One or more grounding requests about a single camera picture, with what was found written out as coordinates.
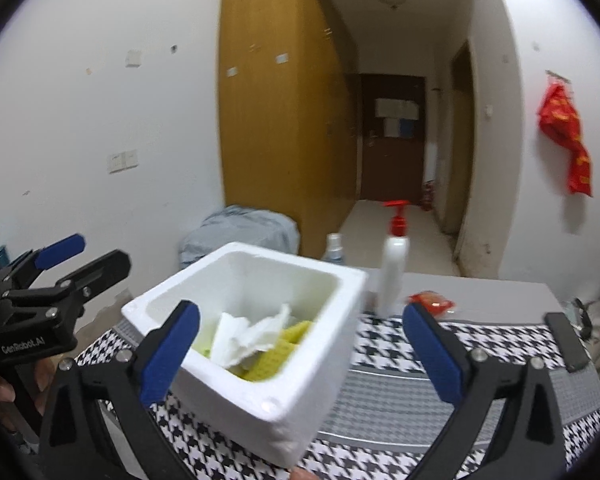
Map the red printed plastic bag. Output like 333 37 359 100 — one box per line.
538 82 581 146
565 140 593 196

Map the wooden door frame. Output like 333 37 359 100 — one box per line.
442 40 476 236

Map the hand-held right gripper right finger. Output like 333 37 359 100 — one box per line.
402 302 566 480

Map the dark brown door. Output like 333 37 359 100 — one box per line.
357 74 427 201

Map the red snack packet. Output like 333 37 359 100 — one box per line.
407 290 456 317

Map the wall socket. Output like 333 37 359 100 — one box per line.
107 151 138 174

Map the grey cloth bundle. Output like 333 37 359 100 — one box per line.
180 205 301 271

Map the blue spray bottle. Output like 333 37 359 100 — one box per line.
322 233 348 264

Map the black smartphone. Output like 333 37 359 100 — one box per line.
545 312 591 373

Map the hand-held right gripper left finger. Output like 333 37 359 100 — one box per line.
39 300 201 480

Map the wide white paper notice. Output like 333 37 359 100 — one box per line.
375 99 420 120

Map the white paper tissue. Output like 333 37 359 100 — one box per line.
212 304 293 368

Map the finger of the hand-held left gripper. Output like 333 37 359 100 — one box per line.
5 249 132 321
0 233 87 286

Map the houndstooth tablecloth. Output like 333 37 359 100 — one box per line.
72 280 600 480

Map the wooden wardrobe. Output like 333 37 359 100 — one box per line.
217 0 358 258

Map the white pump lotion bottle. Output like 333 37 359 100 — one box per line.
372 201 412 317

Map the yellow sponge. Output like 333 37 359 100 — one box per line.
245 320 313 383

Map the white foam box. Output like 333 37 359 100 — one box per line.
121 241 370 468

